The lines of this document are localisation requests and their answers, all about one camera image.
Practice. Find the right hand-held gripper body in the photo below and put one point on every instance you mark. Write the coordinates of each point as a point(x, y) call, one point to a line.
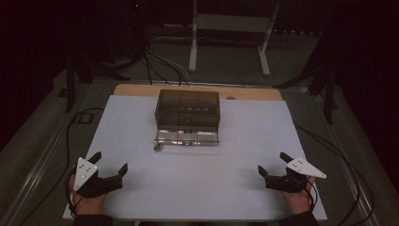
point(302, 166)

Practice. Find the person's right hand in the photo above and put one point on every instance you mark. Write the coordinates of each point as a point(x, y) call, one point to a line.
point(298, 201)

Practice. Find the person's left hand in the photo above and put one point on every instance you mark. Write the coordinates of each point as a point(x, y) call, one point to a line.
point(89, 205)

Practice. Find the small metallic trinket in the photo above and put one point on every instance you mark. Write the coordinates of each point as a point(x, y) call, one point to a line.
point(158, 147)

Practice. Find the white table mat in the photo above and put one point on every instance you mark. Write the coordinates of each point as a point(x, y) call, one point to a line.
point(194, 175)

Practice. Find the clear organiser drawer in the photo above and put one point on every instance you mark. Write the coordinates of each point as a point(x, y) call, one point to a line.
point(188, 137)

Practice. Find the black floor stand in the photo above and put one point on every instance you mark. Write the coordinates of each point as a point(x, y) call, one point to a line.
point(328, 94)
point(70, 84)

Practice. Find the dark transparent organiser box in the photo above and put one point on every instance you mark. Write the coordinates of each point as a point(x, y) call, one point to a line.
point(187, 102)

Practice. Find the white metal stand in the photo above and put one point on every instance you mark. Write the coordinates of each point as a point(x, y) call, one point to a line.
point(194, 37)

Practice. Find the black rectangular frame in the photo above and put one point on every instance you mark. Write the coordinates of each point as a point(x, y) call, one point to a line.
point(75, 118)

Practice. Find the metal floor rail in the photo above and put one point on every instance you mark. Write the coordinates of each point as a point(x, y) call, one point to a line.
point(213, 84)
point(34, 175)

